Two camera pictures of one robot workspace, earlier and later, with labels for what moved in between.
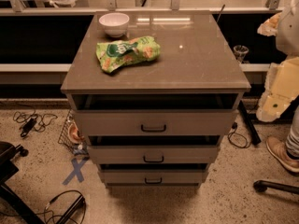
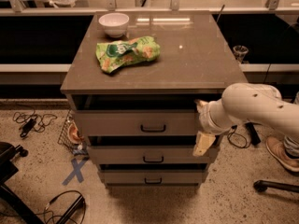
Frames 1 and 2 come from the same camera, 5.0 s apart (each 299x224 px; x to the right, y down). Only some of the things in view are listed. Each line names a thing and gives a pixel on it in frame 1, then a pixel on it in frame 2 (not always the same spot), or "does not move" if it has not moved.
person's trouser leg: [291, 143] does not move
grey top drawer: [155, 122] does not move
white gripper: [288, 32] -> [205, 119]
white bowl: [115, 23] does not move
